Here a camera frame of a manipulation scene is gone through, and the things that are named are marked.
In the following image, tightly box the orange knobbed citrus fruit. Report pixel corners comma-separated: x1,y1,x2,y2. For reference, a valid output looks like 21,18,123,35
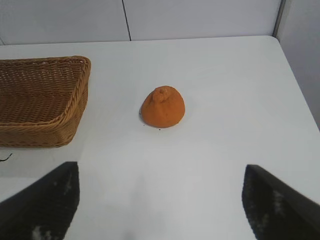
139,85,186,129

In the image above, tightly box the tan woven wicker basket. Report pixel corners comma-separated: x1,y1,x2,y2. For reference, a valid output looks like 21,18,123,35
0,55,92,149

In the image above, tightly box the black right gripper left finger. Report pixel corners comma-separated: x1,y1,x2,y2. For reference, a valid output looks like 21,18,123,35
0,161,81,240

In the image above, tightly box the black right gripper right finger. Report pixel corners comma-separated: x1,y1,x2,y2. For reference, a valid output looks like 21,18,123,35
241,164,320,240

